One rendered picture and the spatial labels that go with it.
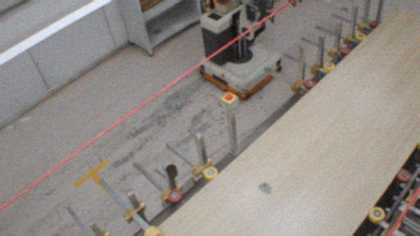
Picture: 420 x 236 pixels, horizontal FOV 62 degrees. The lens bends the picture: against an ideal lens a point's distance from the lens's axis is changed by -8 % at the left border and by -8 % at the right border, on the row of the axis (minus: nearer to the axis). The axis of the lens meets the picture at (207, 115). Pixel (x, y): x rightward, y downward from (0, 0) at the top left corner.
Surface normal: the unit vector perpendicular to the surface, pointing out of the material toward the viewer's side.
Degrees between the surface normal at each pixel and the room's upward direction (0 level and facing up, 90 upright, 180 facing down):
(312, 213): 0
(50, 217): 0
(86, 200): 0
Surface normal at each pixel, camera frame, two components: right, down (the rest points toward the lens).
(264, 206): -0.11, -0.69
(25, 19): 0.55, 0.07
